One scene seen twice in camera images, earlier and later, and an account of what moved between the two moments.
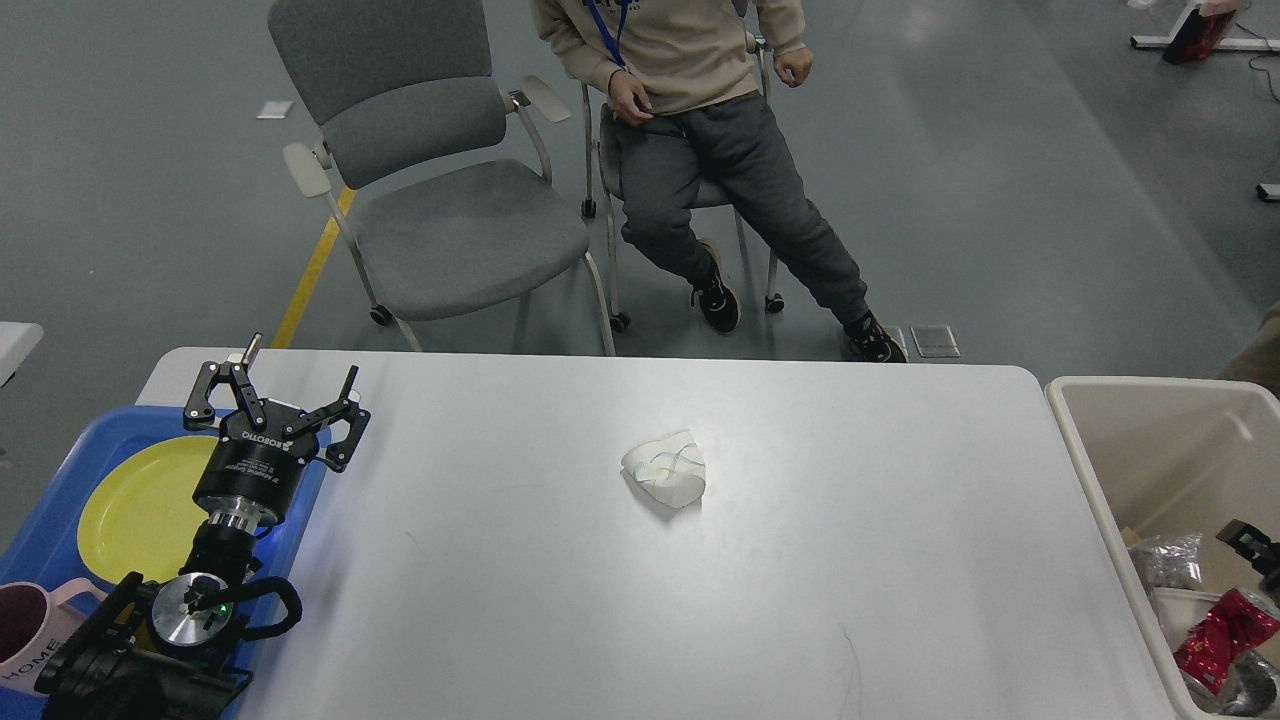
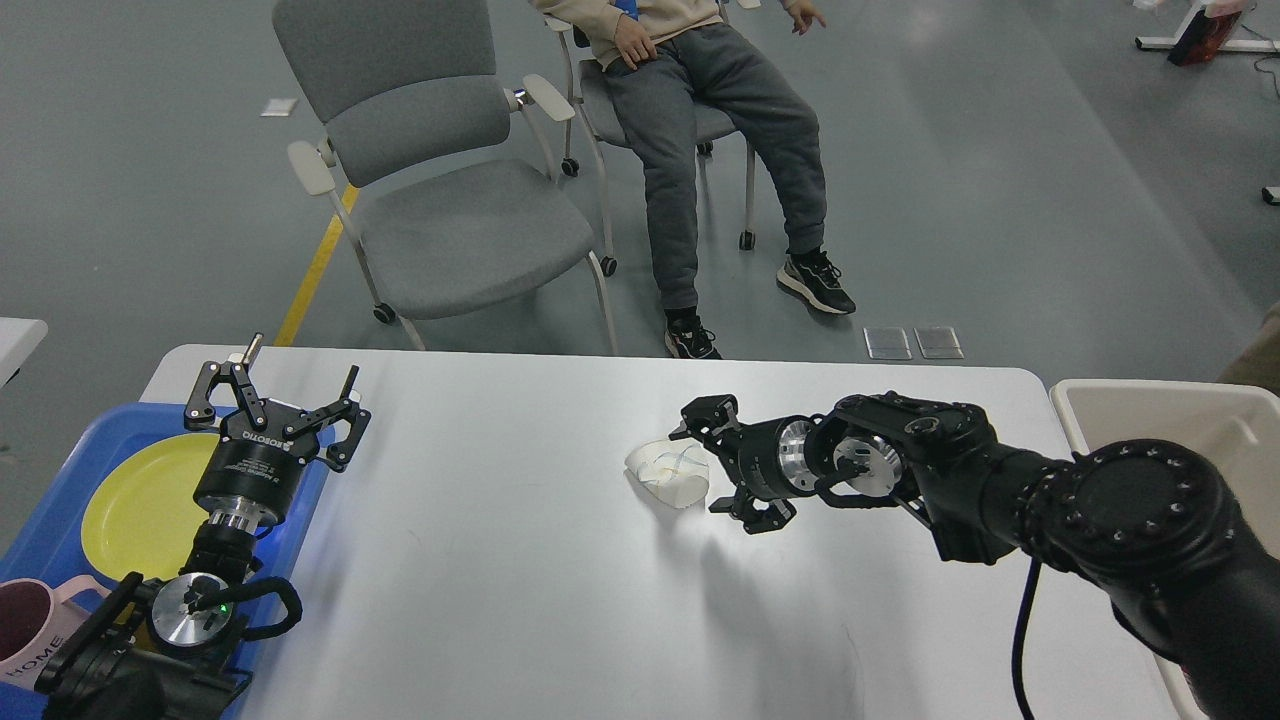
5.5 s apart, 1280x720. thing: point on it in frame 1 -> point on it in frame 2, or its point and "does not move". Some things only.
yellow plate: (140, 517) does not move
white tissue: (671, 469) does not move
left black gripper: (253, 471) does not move
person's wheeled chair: (708, 194) -> (590, 92)
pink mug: (32, 621) does not move
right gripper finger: (1249, 541) -> (765, 460)
